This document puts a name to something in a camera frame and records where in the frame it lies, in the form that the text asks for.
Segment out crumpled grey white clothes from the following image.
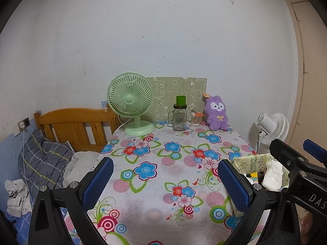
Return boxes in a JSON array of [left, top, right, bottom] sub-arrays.
[[5, 179, 32, 218]]

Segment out wall socket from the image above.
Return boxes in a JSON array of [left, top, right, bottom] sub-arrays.
[[17, 117, 30, 130]]

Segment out blue bedsheet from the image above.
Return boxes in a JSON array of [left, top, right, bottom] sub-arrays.
[[0, 184, 77, 245]]

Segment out plaid pillow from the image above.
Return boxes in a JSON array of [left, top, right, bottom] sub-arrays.
[[18, 129, 74, 192]]

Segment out green desk fan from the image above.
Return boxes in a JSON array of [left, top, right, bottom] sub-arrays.
[[107, 73, 155, 136]]

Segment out white blanket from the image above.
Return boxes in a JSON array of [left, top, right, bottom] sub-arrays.
[[63, 151, 101, 187]]

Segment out white cloth pouch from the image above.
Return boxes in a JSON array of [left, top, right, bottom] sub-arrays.
[[263, 163, 283, 191]]

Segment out purple plush bunny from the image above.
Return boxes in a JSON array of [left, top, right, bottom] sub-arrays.
[[203, 93, 230, 130]]

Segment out beige door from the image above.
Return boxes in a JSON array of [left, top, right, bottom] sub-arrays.
[[285, 0, 327, 146]]

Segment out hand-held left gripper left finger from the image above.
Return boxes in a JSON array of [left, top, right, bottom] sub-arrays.
[[29, 157, 114, 245]]

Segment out cotton swab jar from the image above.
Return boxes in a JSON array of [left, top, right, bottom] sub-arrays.
[[191, 110, 204, 126]]

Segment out floral tablecloth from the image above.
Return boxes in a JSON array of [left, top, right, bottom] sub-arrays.
[[64, 121, 271, 245]]

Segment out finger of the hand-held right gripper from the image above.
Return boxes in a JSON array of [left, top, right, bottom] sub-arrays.
[[270, 139, 311, 182], [303, 139, 327, 165]]

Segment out white fan cable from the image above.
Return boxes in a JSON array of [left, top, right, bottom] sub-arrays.
[[112, 119, 129, 136]]

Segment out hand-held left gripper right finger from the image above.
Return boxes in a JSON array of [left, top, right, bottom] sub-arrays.
[[218, 159, 301, 245]]

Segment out green patterned board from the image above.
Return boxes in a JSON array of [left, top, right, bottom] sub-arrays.
[[146, 77, 207, 123]]

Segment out yellow cartoon printed box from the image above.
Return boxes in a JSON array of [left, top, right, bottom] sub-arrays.
[[232, 153, 292, 213]]

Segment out white charging cable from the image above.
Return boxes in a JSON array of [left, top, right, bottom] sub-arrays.
[[22, 128, 34, 206]]

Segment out wooden bed headboard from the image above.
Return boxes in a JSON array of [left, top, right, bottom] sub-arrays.
[[34, 107, 120, 154]]

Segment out glass jar with green lid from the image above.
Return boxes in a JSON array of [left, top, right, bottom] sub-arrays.
[[168, 96, 191, 132]]

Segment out white fan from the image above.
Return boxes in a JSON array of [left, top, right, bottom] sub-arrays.
[[256, 112, 289, 147]]

